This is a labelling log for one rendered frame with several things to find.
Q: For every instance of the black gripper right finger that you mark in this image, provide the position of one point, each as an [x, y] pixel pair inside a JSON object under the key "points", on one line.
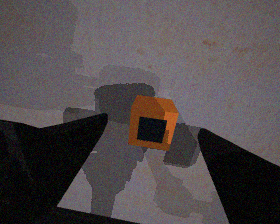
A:
{"points": [[248, 186]]}

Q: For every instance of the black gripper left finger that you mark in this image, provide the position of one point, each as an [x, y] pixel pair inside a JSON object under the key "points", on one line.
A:
{"points": [[51, 156]]}

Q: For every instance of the brown block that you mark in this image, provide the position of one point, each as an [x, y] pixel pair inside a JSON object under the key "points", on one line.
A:
{"points": [[152, 122]]}

